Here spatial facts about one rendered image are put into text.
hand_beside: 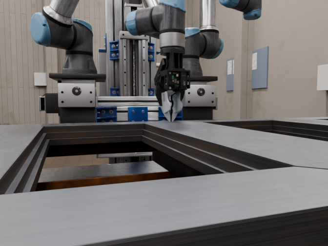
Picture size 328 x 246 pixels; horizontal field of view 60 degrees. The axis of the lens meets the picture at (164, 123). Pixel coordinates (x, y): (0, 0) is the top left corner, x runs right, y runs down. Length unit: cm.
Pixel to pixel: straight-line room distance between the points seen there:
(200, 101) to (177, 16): 46
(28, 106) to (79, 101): 774
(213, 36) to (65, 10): 69
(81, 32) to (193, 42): 49
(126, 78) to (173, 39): 58
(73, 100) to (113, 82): 38
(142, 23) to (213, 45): 62
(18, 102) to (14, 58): 122
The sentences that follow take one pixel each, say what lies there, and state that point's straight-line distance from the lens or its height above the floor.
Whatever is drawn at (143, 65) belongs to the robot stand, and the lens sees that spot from 139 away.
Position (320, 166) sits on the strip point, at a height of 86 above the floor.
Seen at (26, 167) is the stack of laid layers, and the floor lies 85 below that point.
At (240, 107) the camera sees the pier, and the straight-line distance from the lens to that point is 558.
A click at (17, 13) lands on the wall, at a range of 920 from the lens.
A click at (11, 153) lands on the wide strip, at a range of 40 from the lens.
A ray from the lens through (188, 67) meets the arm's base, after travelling 132.
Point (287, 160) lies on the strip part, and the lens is 34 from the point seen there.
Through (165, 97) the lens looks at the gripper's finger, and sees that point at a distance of 84.
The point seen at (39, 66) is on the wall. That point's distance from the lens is 883.
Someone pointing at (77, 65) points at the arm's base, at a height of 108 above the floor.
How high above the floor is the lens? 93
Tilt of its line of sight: 4 degrees down
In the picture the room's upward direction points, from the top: straight up
